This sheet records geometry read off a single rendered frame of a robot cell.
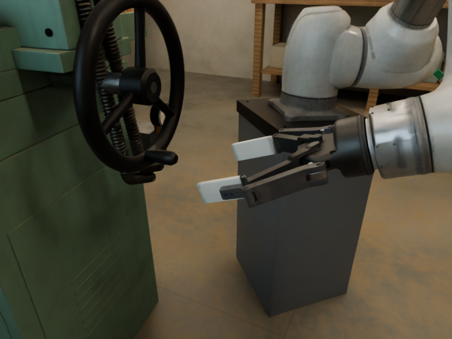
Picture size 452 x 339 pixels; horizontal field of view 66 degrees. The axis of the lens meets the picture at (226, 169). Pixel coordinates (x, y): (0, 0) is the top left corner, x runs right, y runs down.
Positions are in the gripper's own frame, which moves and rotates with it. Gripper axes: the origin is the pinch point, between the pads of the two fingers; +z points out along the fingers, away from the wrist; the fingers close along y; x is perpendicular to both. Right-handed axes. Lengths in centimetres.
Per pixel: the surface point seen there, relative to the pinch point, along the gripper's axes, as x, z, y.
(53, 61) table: -22.6, 20.1, 1.9
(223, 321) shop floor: 63, 36, -28
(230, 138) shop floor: 46, 81, -169
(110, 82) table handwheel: -17.0, 16.9, -4.1
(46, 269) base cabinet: 11.2, 41.0, 7.4
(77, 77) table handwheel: -19.1, 11.1, 7.9
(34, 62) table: -23.5, 23.8, 1.9
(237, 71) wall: 21, 127, -337
